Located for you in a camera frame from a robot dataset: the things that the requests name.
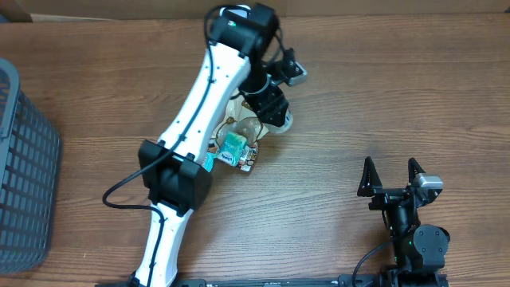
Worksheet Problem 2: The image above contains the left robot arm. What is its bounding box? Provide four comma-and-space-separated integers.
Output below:
128, 3, 292, 286

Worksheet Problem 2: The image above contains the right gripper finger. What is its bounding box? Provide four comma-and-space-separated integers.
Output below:
357, 156, 383, 197
408, 157, 425, 184

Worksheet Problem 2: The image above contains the beige snack bag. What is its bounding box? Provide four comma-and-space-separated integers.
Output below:
207, 96, 269, 172

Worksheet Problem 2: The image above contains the white bottle green cap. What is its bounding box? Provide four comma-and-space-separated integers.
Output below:
264, 109, 293, 134

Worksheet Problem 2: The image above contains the teal wet wipes pack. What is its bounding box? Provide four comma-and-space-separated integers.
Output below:
202, 152, 217, 172

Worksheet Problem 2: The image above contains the grey plastic mesh basket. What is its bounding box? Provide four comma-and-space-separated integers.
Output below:
1, 58, 62, 274

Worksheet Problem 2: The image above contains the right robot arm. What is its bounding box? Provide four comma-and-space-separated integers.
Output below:
351, 157, 450, 286

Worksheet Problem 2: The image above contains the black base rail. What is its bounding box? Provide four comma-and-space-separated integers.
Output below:
171, 274, 393, 287

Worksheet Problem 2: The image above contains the white barcode scanner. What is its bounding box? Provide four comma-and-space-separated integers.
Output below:
219, 4, 251, 18

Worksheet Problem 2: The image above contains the green blue tissue pack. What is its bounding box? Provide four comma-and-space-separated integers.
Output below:
218, 132, 248, 167

